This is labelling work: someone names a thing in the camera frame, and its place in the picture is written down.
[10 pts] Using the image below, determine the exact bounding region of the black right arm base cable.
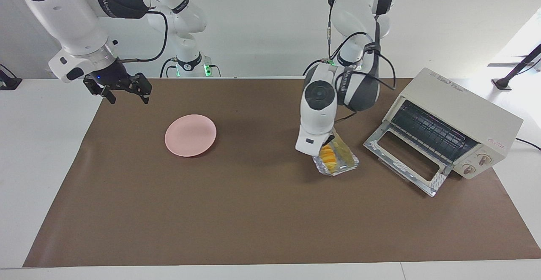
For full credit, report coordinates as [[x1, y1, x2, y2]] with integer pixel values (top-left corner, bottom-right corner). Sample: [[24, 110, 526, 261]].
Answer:
[[160, 57, 178, 78]]

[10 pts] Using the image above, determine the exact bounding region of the white toaster oven body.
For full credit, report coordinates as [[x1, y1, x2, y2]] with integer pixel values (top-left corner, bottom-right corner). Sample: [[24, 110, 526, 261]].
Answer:
[[383, 68, 524, 180]]

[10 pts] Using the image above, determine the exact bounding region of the glass toaster oven door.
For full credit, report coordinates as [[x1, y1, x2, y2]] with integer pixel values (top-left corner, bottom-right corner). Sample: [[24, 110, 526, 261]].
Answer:
[[363, 127, 453, 197]]

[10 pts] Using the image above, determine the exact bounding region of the black arm base cable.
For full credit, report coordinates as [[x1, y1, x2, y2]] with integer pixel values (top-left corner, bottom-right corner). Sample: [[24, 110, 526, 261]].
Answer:
[[160, 57, 178, 78], [302, 58, 328, 76]]

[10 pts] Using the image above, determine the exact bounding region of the black oven power cable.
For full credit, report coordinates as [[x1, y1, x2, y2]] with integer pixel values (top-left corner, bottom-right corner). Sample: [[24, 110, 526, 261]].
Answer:
[[515, 138, 541, 151]]

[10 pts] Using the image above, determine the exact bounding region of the pink round plate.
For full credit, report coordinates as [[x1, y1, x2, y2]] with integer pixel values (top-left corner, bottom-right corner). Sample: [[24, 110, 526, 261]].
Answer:
[[164, 114, 217, 158]]

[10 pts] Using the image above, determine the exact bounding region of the sliced yellow bread loaf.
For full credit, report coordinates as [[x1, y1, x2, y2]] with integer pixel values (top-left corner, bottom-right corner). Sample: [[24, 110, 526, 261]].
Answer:
[[320, 144, 339, 173]]

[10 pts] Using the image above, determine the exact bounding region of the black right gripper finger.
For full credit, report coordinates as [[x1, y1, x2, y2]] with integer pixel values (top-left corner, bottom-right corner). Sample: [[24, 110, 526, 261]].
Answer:
[[129, 72, 153, 104], [83, 79, 117, 105]]

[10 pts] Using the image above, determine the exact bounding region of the silver foil baking tray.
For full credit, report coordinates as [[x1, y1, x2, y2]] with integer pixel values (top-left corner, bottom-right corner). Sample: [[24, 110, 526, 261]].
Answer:
[[312, 134, 360, 177]]

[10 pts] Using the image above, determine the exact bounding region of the brown paper table mat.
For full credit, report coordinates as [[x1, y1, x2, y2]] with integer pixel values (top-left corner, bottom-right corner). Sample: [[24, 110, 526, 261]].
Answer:
[[22, 77, 541, 268]]

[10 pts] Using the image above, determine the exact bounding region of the black left arm base cable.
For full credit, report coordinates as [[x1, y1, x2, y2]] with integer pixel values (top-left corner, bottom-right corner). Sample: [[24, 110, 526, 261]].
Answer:
[[302, 58, 328, 76]]

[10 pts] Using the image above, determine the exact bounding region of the black table clamp mount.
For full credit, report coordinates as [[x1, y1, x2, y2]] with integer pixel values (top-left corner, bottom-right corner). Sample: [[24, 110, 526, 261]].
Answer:
[[0, 64, 22, 91]]

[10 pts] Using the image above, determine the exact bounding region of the metal oven wire rack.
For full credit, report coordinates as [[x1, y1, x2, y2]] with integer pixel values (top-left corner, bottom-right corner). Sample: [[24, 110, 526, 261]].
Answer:
[[391, 101, 478, 162]]

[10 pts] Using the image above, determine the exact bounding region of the black slanted stand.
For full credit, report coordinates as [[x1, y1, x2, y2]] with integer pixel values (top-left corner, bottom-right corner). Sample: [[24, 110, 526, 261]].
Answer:
[[492, 43, 541, 91]]

